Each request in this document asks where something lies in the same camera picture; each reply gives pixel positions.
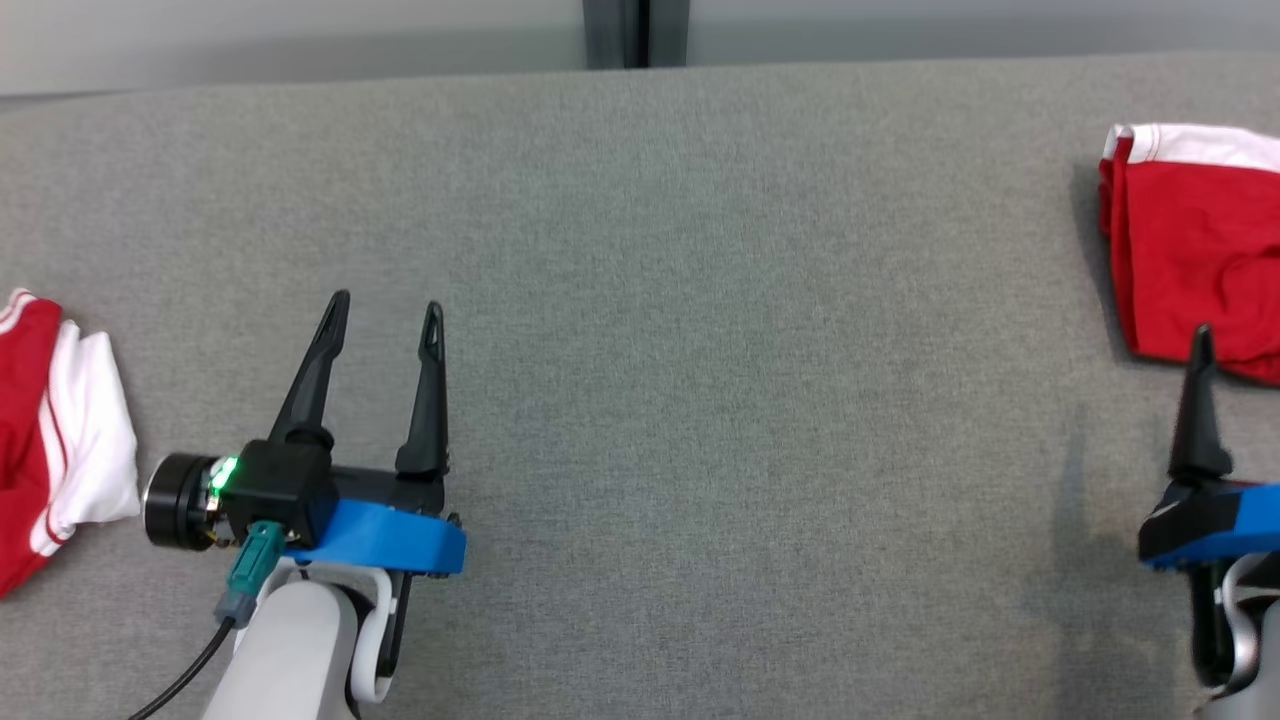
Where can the left gripper, blue plate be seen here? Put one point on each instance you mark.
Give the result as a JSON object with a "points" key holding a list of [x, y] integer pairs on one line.
{"points": [[390, 535]]}

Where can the right gripper, blue plate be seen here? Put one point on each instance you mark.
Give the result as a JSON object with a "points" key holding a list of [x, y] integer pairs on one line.
{"points": [[1210, 525]]}

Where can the red Bulls basketball shorts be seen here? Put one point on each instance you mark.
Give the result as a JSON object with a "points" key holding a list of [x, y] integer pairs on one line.
{"points": [[1200, 250]]}

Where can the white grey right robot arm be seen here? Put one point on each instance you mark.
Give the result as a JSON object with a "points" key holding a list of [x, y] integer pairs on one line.
{"points": [[1250, 640]]}

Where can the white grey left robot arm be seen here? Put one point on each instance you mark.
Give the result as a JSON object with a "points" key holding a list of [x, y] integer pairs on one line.
{"points": [[290, 650]]}

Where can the red and white jersey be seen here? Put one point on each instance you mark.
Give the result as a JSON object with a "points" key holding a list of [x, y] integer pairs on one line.
{"points": [[60, 450]]}

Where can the grey post with dark slot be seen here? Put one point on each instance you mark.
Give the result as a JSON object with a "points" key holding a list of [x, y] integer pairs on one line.
{"points": [[630, 30]]}

